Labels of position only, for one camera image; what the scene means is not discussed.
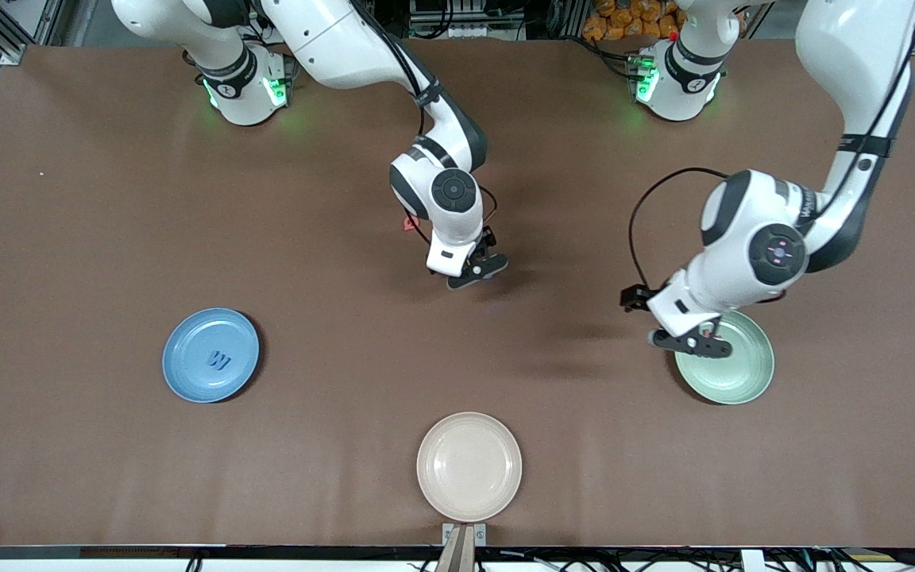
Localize green plate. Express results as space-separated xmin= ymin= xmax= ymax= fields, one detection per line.
xmin=674 ymin=307 xmax=775 ymax=406

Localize beige plate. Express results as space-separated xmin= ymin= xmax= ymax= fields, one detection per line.
xmin=416 ymin=412 xmax=523 ymax=524

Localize blue plate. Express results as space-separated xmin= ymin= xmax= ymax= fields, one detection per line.
xmin=162 ymin=307 xmax=261 ymax=404

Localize bag of orange items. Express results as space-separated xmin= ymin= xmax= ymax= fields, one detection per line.
xmin=582 ymin=0 xmax=681 ymax=42

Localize brown table cover sheet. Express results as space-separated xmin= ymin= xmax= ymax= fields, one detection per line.
xmin=0 ymin=38 xmax=915 ymax=549

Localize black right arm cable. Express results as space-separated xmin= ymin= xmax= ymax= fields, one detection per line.
xmin=346 ymin=0 xmax=500 ymax=239

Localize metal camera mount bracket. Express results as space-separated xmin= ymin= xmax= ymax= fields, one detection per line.
xmin=442 ymin=523 xmax=487 ymax=572

